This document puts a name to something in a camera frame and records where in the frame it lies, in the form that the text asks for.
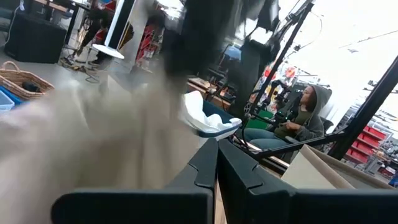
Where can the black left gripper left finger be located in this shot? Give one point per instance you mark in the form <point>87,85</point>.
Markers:
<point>140,205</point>

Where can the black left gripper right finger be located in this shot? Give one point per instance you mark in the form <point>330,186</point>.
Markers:
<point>295,208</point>

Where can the beige garment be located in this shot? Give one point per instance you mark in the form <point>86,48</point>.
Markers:
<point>93,137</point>

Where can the white garment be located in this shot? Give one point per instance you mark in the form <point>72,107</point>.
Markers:
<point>202,118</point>

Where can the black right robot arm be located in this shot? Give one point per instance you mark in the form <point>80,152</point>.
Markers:
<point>199,37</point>

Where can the beige fabric bin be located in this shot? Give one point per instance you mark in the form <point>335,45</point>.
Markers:
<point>314,171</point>

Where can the person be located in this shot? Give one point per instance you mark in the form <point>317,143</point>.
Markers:
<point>308,124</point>

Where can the red storage bins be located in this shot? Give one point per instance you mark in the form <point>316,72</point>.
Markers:
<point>367,143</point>

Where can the blue fabric bin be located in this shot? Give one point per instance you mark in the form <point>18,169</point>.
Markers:
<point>217,134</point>

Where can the black computer with blue lights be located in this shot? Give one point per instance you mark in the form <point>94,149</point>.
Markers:
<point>255,71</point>

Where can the round grey stand base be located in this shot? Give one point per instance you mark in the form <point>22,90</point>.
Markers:
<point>109,51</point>

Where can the dark cloth in basket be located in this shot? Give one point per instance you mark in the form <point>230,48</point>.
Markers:
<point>30,86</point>

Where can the blue plastic crate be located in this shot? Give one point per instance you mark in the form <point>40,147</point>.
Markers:
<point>14,96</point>

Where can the clear plastic bin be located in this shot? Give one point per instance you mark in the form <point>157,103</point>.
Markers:
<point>5,102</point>

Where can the wicker basket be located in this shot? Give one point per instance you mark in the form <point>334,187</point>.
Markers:
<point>21,79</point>

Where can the black cabinet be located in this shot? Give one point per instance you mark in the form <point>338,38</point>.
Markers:
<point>34,39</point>

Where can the black metal frame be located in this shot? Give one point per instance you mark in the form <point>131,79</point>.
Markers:
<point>367,112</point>

